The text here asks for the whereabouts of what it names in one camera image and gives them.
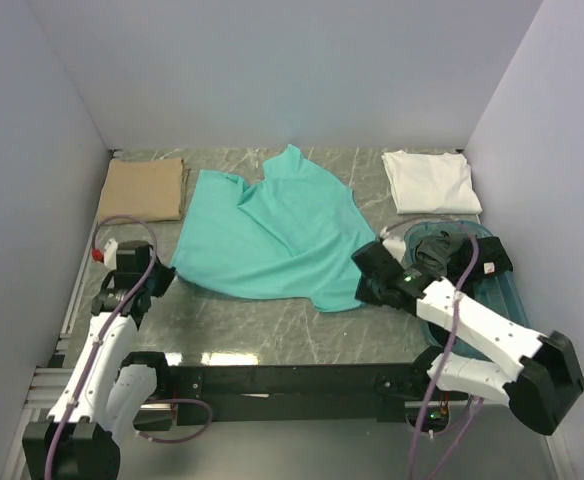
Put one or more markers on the folded tan t shirt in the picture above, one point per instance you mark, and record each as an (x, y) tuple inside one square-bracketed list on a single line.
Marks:
[(151, 191)]

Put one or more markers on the black t shirt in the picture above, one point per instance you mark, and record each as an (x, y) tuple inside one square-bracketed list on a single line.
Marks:
[(492, 260)]

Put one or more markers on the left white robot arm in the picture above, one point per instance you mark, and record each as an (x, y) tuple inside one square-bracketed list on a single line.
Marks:
[(81, 436)]

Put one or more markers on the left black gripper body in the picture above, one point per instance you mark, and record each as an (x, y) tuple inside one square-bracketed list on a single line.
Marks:
[(159, 279)]

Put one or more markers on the teal t shirt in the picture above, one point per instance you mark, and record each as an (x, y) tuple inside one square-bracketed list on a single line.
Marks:
[(290, 235)]

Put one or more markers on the aluminium frame rail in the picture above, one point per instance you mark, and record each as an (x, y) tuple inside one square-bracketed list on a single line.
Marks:
[(430, 414)]

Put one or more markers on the grey t shirt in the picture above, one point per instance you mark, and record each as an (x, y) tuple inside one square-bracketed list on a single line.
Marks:
[(435, 251)]

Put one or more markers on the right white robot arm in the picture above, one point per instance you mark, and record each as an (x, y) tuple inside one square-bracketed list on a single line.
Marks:
[(537, 376)]

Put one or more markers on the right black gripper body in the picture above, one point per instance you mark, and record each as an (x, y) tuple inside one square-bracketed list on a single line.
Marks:
[(369, 290)]

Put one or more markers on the black base beam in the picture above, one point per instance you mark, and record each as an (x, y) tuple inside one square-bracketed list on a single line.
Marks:
[(284, 393)]

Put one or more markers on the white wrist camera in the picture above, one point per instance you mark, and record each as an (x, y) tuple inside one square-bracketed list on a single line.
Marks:
[(107, 254), (396, 246)]

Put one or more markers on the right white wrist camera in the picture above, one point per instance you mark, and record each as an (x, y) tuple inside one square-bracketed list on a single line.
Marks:
[(396, 246)]

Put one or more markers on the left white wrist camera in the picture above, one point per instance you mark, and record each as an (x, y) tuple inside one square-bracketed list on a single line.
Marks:
[(107, 254)]

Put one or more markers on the blue plastic bin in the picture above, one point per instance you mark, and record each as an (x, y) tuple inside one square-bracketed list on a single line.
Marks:
[(497, 293)]

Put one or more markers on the folded white t shirt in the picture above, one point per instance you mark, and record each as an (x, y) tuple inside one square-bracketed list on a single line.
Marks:
[(431, 183)]

